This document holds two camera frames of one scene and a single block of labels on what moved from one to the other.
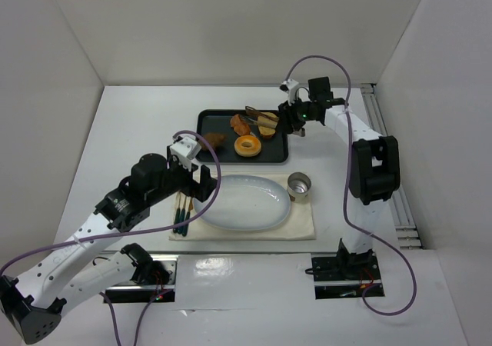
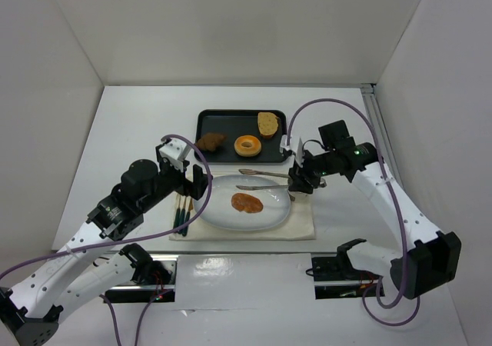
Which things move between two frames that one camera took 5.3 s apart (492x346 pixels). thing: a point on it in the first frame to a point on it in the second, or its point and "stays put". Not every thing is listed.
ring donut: (247, 151) stays put
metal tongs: (259, 118) to (244, 171)
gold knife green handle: (191, 207) stays put
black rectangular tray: (273, 150) stays put
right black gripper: (288, 117) to (300, 178)
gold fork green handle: (182, 217) stays put
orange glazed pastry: (241, 128) to (246, 203)
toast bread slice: (267, 124) stays put
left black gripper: (204, 182) stays put
